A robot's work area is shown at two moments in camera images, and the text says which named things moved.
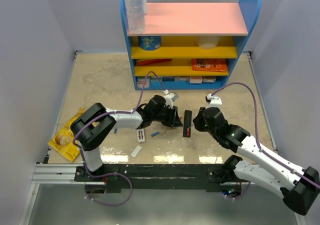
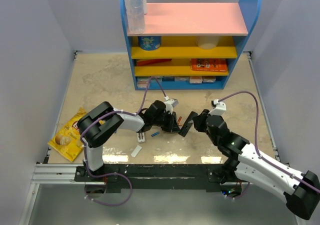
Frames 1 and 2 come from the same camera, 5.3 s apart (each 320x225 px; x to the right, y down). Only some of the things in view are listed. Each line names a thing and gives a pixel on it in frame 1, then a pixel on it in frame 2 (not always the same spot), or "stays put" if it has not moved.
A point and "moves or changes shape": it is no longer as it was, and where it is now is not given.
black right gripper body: (201, 125) stays put
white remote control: (140, 135) stays put
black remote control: (187, 126) moves or changes shape
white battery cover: (136, 151) stays put
